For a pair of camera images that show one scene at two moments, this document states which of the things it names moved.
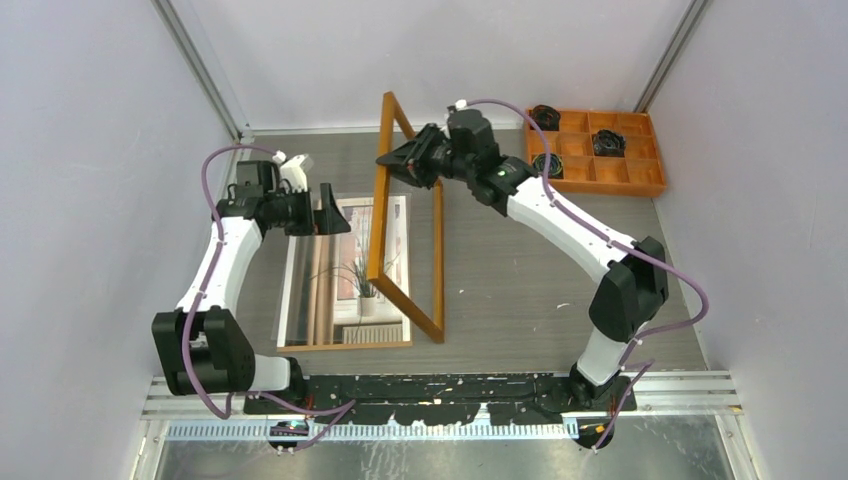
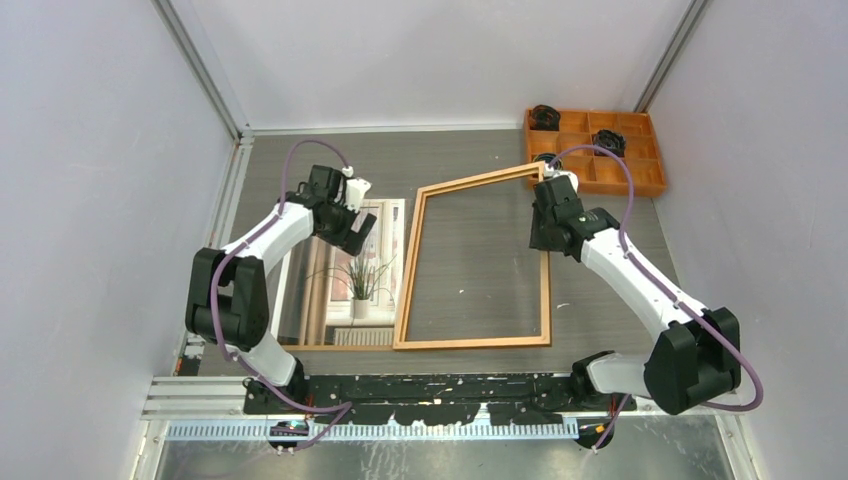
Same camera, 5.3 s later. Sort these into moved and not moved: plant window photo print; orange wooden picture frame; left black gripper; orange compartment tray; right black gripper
Moved: left black gripper; right black gripper; orange wooden picture frame
Not moved: plant window photo print; orange compartment tray
